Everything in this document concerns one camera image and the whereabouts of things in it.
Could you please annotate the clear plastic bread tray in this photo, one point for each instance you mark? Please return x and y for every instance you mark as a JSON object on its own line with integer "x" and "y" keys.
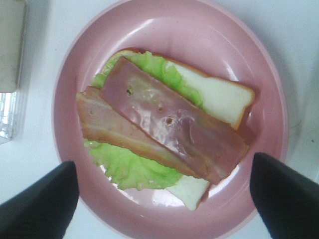
{"x": 12, "y": 29}

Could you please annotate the pink round plate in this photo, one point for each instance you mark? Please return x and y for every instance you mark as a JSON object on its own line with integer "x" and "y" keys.
{"x": 207, "y": 37}

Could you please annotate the curved bacon strip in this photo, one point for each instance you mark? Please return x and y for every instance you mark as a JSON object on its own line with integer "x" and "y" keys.
{"x": 99, "y": 122}

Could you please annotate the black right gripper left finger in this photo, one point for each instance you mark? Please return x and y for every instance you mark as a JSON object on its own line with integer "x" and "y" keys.
{"x": 45, "y": 209}

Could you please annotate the green lettuce leaf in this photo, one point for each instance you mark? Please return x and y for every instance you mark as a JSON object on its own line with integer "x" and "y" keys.
{"x": 127, "y": 170}

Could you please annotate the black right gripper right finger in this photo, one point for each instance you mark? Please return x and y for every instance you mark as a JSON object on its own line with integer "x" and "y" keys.
{"x": 287, "y": 201}

